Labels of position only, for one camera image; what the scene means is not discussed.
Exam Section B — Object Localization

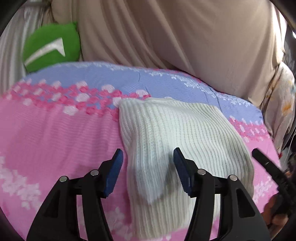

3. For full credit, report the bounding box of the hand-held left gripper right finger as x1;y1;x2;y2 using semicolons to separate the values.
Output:
173;147;271;241

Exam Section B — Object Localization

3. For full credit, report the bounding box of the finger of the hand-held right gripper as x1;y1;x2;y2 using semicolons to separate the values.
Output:
252;148;294;218

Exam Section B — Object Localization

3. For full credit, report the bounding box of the white flowered cloth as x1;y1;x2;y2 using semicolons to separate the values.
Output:
261;62;296;158

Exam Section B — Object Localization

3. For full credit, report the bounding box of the white striped curtain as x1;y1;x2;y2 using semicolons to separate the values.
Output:
0;5;53;93

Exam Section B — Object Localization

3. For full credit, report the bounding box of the person's right hand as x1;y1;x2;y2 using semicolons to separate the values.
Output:
264;195;289;232

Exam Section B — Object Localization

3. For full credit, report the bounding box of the white red black knit sweater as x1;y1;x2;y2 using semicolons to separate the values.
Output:
118;97;255;239

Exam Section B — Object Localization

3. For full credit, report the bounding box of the pink and lilac floral blanket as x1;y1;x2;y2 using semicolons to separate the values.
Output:
0;61;281;241

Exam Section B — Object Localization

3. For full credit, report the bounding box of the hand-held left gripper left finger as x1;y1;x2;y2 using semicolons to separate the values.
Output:
26;148;124;241

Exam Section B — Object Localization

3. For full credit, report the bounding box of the beige cloth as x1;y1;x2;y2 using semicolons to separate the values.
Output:
42;0;288;109

